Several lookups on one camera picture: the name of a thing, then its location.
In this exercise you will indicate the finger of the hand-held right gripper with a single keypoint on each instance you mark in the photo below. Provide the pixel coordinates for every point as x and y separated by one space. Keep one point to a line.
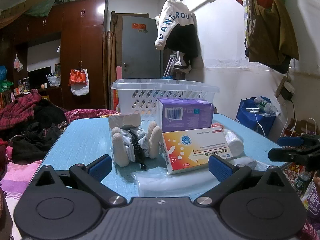
287 154
290 141

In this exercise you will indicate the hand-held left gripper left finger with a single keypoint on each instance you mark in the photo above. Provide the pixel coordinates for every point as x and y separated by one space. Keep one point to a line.
100 168

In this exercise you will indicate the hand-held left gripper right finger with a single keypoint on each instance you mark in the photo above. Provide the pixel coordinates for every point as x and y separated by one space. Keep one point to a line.
220 168

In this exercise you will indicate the white orange medicine box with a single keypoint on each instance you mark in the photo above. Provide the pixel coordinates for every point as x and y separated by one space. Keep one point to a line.
192 147

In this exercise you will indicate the clear plastic bag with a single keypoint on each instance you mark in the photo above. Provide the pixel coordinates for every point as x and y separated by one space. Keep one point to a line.
170 182

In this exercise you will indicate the purple tissue pack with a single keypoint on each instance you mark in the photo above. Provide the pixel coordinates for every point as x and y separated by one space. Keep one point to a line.
190 120

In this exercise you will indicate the white plastic basket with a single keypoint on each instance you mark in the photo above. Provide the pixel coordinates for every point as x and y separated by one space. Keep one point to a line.
140 97

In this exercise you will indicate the beige plush toy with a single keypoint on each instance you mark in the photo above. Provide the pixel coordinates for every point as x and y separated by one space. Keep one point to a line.
120 145

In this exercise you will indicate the clear plastic bottle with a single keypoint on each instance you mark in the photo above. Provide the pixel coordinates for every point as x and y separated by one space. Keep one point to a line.
267 107

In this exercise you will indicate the blue shopping bag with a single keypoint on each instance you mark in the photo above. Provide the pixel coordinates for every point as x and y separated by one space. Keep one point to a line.
250 117

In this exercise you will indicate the printed purple white carton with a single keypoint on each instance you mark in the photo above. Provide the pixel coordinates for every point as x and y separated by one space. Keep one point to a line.
312 200

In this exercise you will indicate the grey wrapped block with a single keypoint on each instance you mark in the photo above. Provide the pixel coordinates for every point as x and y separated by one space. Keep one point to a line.
125 120

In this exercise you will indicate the orange printed sack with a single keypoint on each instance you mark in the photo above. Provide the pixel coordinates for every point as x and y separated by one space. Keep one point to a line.
116 100

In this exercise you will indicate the pile of dark clothes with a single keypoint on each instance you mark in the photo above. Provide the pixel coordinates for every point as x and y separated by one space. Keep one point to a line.
32 125

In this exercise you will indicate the pink striped blanket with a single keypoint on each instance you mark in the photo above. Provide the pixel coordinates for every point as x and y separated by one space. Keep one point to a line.
15 180

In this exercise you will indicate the red white plastic bag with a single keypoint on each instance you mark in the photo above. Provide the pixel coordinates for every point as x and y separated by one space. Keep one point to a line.
78 81

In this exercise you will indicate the black monitor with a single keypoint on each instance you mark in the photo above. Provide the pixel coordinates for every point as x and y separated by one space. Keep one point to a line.
38 78

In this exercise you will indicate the metal crutches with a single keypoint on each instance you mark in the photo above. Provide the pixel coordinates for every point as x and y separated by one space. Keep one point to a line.
170 65

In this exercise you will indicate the grey door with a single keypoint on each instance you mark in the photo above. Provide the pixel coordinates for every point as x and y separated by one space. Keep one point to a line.
141 50

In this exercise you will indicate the brown wooden wardrobe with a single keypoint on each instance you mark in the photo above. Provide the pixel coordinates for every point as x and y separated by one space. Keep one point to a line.
82 42

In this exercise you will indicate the small white hanging bag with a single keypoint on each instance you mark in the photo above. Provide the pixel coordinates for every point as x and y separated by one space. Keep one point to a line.
18 63

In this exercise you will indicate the white lettered hoodie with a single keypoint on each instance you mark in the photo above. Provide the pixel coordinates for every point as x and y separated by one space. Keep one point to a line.
172 12

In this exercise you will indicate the green cloth bundle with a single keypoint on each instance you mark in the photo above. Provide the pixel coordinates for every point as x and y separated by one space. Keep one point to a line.
50 5

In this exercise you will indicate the cardboard boxes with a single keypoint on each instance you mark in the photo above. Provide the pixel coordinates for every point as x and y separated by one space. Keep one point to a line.
22 1

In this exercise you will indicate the wall power adapter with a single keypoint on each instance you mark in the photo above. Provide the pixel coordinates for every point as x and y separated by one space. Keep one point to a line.
286 90

